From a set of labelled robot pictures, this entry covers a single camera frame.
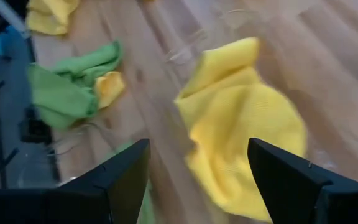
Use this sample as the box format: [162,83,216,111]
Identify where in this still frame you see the yellow microfiber towel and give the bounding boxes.
[174,36,308,222]
[25,0,81,35]
[94,70,126,109]

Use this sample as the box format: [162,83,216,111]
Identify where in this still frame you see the black metal table frame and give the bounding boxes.
[0,0,62,187]

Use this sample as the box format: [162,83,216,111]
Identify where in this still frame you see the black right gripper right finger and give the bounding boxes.
[247,138,358,224]

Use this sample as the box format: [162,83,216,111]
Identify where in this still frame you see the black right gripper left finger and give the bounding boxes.
[0,138,151,224]

